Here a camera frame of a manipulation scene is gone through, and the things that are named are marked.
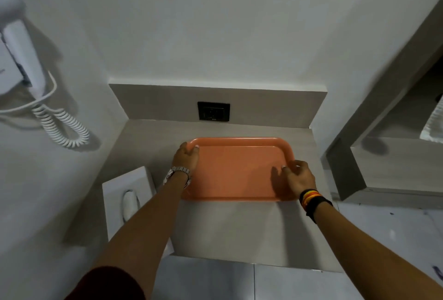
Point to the black wristband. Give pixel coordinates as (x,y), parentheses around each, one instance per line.
(320,206)

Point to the grey wooden shelf unit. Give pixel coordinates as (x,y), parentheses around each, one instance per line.
(391,168)

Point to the orange plastic tray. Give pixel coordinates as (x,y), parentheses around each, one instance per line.
(238,171)

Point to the person's left thumb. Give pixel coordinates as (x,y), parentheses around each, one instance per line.
(195,150)

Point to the person's right thumb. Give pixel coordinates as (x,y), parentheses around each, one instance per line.
(287,172)

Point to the black wall socket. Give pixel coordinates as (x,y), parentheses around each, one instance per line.
(213,112)

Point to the white hair dryer holder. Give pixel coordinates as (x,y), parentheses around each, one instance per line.
(7,71)

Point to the person's right forearm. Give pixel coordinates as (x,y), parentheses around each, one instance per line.
(367,261)

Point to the white wall hair dryer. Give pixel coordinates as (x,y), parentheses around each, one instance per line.
(22,50)

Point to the person's left forearm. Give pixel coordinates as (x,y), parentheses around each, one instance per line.
(145,227)

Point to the person's left hand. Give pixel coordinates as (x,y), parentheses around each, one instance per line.
(185,159)

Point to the person's right hand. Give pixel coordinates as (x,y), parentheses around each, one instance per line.
(303,180)

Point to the dark red sleeve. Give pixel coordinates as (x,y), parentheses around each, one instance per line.
(110,286)

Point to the white towel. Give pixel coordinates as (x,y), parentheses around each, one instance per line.
(434,123)

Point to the white tissue box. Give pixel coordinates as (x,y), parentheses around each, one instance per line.
(117,206)

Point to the silver wristwatch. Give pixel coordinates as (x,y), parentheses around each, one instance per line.
(178,172)

